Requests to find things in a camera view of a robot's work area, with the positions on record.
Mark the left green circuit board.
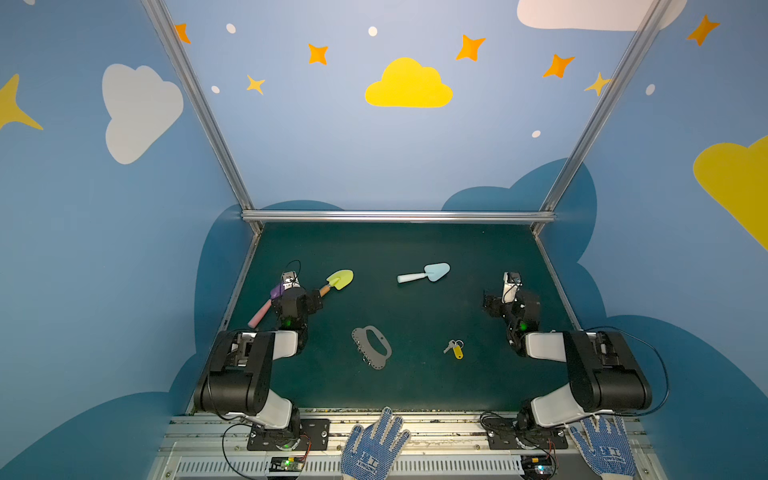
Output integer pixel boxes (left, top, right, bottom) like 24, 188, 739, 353
269, 457, 304, 473

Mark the right green circuit board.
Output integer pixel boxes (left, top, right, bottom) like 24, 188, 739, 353
521, 456, 557, 480

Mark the green toy shovel wooden handle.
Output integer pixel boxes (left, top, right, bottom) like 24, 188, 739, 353
319, 269, 354, 297

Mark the purple pink toy shovel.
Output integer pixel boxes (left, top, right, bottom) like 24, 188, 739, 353
247, 284, 284, 329

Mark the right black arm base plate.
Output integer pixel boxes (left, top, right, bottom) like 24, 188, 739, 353
479, 411, 568, 451

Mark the aluminium rear frame bar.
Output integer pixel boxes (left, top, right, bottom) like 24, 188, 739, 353
241, 210, 556, 224

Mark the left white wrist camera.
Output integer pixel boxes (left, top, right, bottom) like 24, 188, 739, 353
281, 271, 300, 290

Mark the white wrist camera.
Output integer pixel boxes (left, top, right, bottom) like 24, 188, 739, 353
501, 272, 522, 304
281, 271, 300, 290

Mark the aluminium front rail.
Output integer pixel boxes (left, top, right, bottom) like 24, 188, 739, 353
146, 407, 664, 480

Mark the blue dotted glove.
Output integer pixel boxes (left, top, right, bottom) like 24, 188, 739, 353
341, 407, 411, 480
568, 416, 637, 480

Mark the blue dotted glove right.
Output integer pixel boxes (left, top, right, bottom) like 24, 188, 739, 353
568, 416, 637, 480

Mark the blue dotted glove centre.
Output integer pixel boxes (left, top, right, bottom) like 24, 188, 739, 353
341, 407, 411, 480

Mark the light blue toy shovel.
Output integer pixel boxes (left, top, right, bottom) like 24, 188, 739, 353
397, 263, 450, 284

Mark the right aluminium frame post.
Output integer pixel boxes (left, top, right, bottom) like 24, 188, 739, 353
531, 0, 672, 238

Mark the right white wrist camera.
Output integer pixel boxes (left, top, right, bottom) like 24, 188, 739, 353
501, 272, 522, 304

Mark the aluminium frame post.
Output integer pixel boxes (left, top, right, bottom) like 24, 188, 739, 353
142, 0, 254, 213
531, 0, 672, 238

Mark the left aluminium frame post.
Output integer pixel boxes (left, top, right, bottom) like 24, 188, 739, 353
142, 0, 254, 213

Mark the green circuit board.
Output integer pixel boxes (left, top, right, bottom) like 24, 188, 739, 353
521, 456, 557, 480
269, 457, 304, 473

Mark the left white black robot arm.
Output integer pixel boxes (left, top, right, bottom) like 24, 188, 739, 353
193, 286, 323, 450

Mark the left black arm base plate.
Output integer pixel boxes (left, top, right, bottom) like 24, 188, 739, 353
246, 418, 331, 451

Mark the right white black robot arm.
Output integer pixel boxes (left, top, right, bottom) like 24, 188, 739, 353
482, 288, 653, 448

